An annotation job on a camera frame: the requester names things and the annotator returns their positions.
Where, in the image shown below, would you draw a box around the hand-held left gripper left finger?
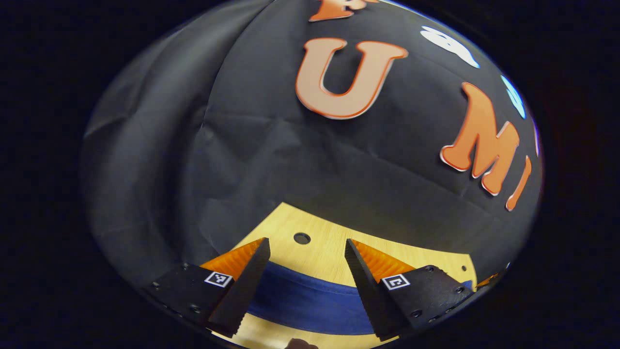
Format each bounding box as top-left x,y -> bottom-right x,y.
143,237 -> 271,339

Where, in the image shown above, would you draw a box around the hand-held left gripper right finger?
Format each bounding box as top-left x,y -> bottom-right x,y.
344,238 -> 475,342

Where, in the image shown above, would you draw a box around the blue jeans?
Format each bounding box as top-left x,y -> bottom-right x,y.
247,262 -> 474,336

